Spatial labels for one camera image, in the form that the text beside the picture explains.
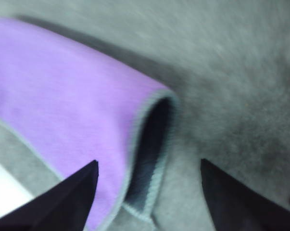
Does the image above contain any purple towel with grey hem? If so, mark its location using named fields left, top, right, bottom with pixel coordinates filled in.
left=0, top=16, right=180, bottom=231

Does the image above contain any grey table cloth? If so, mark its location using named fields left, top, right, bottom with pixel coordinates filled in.
left=0, top=0, right=290, bottom=231

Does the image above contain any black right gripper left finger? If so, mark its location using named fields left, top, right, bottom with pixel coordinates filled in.
left=0, top=159, right=99, bottom=231

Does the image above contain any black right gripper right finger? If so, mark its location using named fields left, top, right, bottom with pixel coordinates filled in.
left=200, top=158, right=290, bottom=231

